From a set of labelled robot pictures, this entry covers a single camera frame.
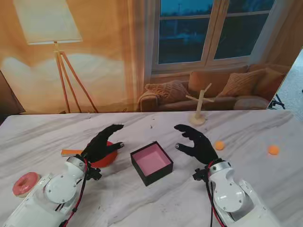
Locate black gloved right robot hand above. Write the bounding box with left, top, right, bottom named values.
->
left=174, top=124, right=220, bottom=164

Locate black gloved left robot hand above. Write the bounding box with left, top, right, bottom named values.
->
left=81, top=123, right=125, bottom=164

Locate red ping pong bat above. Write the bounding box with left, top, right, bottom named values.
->
left=61, top=141, right=119, bottom=168

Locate black box with pink lining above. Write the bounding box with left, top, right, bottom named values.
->
left=130, top=140, right=174, bottom=187

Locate wooden mug tree stand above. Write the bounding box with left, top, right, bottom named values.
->
left=185, top=83, right=215, bottom=126

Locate pink glazed donut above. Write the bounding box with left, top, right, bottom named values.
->
left=12, top=172, right=40, bottom=197

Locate black tripod stand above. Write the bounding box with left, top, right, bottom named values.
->
left=267, top=93, right=286, bottom=111

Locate printed living room backdrop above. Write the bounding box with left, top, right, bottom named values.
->
left=0, top=0, right=303, bottom=113

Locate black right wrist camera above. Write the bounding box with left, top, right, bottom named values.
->
left=192, top=168, right=209, bottom=182

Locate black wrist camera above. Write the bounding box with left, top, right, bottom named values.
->
left=192, top=168, right=209, bottom=182
left=86, top=166, right=102, bottom=182

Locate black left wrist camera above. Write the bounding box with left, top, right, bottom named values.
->
left=86, top=166, right=102, bottom=182

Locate red black left arm cable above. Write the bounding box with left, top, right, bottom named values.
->
left=55, top=153, right=93, bottom=227

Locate red black arm cable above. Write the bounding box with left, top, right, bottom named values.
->
left=205, top=165, right=224, bottom=227
left=55, top=153, right=93, bottom=227

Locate red black right arm cable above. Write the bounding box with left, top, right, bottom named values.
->
left=205, top=165, right=224, bottom=227

